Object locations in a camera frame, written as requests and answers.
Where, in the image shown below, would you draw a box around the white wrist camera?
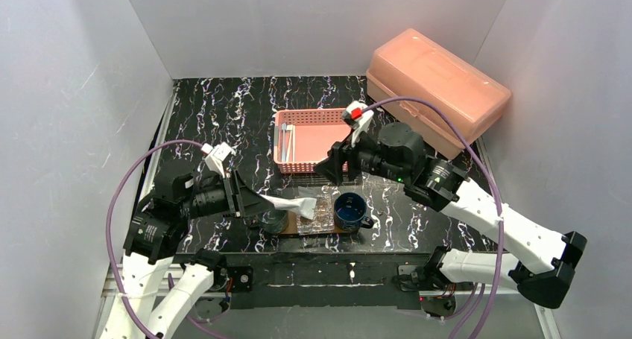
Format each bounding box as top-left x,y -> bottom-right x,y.
342,101 -> 373,148
201,142 -> 236,178

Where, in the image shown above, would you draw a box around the clear packaged toothbrushes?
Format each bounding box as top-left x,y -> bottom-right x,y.
297,186 -> 335,235

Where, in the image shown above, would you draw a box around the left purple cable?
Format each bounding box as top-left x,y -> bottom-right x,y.
105,139 -> 233,339

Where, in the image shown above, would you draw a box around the pink plastic basket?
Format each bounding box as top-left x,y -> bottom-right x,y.
273,108 -> 350,174

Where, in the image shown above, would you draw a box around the red capped toothpaste tube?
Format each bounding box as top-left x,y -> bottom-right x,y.
262,195 -> 317,220

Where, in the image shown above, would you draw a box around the brown wooden oval tray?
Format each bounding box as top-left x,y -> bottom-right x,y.
281,212 -> 352,235

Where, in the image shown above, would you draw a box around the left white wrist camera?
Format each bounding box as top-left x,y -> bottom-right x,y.
201,142 -> 236,178

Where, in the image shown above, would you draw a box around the aluminium frame rail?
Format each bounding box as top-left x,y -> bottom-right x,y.
93,260 -> 564,339

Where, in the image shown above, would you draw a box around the silver toothbrush in basket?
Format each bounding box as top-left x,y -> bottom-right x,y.
279,123 -> 287,162

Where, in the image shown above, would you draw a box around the grey green mug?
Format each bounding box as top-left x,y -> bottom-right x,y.
249,209 -> 289,235

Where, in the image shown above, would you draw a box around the dark blue mug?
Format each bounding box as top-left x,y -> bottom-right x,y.
333,192 -> 375,232

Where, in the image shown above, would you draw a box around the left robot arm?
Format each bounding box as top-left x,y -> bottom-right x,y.
101,160 -> 274,338

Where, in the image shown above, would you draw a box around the black capped toothpaste tube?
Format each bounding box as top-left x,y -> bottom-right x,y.
297,186 -> 322,199

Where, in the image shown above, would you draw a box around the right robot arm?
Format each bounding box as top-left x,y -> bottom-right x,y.
315,122 -> 587,309

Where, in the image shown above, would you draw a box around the large pink lidded box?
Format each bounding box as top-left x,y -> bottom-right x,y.
366,29 -> 511,159

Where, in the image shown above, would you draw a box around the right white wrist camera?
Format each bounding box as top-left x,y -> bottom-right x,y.
342,101 -> 373,148

